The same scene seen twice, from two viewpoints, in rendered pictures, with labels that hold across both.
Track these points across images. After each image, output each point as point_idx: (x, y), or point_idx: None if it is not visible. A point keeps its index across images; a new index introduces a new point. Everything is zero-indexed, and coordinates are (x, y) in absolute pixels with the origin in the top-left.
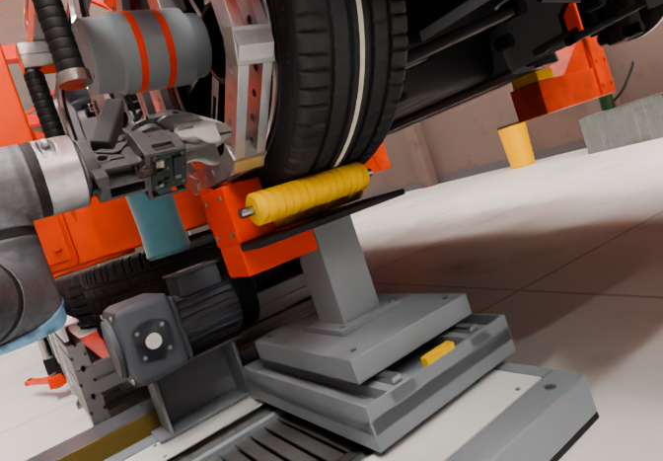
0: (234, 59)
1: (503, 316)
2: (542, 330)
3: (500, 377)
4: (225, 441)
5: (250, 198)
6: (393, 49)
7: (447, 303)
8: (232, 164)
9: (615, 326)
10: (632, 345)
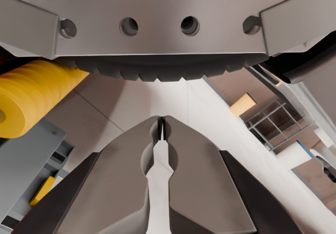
0: (280, 43)
1: (75, 148)
2: (52, 110)
3: (55, 181)
4: None
5: (9, 103)
6: None
7: (58, 144)
8: (36, 53)
9: (85, 125)
10: (92, 144)
